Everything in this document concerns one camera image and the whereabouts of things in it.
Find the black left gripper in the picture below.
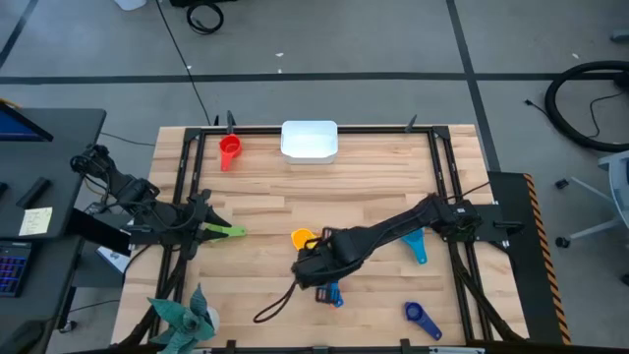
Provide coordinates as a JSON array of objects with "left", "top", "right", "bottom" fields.
[{"left": 165, "top": 188, "right": 234, "bottom": 261}]

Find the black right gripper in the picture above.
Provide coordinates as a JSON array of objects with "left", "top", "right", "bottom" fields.
[{"left": 293, "top": 230, "right": 366, "bottom": 304}]

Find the green measuring cup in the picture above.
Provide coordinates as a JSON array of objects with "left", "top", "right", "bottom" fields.
[{"left": 201, "top": 222, "right": 248, "bottom": 243}]

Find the yellow measuring cup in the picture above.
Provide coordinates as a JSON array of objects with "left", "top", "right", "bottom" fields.
[{"left": 290, "top": 227, "right": 319, "bottom": 252}]

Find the red measuring cup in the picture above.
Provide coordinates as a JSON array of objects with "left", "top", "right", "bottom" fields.
[{"left": 218, "top": 133, "right": 244, "bottom": 173}]

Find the teal measuring cup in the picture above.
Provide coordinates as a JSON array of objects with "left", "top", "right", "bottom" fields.
[{"left": 400, "top": 228, "right": 429, "bottom": 266}]

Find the dark blue measuring cup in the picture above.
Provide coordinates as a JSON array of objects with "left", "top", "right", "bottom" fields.
[{"left": 403, "top": 301, "right": 443, "bottom": 342}]

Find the white plastic basket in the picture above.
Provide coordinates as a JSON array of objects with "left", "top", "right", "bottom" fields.
[{"left": 279, "top": 120, "right": 340, "bottom": 166}]

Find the teal artificial plant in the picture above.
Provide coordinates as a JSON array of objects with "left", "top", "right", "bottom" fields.
[{"left": 145, "top": 283, "right": 218, "bottom": 354}]

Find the white paper booklet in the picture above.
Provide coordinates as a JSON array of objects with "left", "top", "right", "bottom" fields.
[{"left": 95, "top": 244, "right": 132, "bottom": 275}]

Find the black flat panel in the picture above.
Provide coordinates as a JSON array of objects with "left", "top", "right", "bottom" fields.
[{"left": 66, "top": 206, "right": 133, "bottom": 257}]

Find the black desk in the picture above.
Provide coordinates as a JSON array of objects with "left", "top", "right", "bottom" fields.
[
  {"left": 0, "top": 107, "right": 107, "bottom": 242},
  {"left": 0, "top": 234, "right": 85, "bottom": 354}
]

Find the black lower desk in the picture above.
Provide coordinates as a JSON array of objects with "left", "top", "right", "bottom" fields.
[{"left": 0, "top": 234, "right": 85, "bottom": 354}]

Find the yellow sticky note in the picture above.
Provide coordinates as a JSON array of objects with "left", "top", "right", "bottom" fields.
[{"left": 18, "top": 206, "right": 54, "bottom": 237}]

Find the black bar on desk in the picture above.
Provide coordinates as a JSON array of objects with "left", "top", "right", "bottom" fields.
[{"left": 15, "top": 176, "right": 53, "bottom": 210}]

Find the black platform hazard stripe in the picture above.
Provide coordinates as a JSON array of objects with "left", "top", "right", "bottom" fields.
[{"left": 486, "top": 170, "right": 574, "bottom": 345}]

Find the backlit keyboard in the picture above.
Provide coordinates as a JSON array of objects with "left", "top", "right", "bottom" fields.
[{"left": 0, "top": 240, "right": 31, "bottom": 299}]

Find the laptop screen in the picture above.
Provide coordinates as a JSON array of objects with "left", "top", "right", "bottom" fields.
[{"left": 0, "top": 100, "right": 54, "bottom": 144}]

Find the grey office chair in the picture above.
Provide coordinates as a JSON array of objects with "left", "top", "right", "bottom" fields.
[{"left": 554, "top": 149, "right": 629, "bottom": 250}]

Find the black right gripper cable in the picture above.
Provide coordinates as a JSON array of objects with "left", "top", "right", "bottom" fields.
[{"left": 253, "top": 279, "right": 299, "bottom": 325}]

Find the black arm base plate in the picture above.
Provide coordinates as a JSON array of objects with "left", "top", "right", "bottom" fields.
[
  {"left": 436, "top": 204, "right": 525, "bottom": 243},
  {"left": 128, "top": 206, "right": 200, "bottom": 246}
]

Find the thin black floor cable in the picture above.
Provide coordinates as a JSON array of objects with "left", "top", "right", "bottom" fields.
[{"left": 99, "top": 131, "right": 156, "bottom": 148}]

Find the long black floor cable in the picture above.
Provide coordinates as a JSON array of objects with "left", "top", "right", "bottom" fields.
[{"left": 154, "top": 0, "right": 213, "bottom": 127}]

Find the black metal table frame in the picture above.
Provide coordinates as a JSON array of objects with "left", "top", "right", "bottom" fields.
[{"left": 115, "top": 125, "right": 527, "bottom": 354}]

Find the coiled black cable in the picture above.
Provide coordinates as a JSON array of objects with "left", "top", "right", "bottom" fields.
[{"left": 185, "top": 1, "right": 226, "bottom": 36}]

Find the black cable with plug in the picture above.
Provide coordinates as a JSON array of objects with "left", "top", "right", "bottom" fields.
[{"left": 523, "top": 98, "right": 551, "bottom": 120}]

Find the thick black hose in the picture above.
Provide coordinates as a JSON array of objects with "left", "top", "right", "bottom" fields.
[{"left": 543, "top": 60, "right": 629, "bottom": 153}]

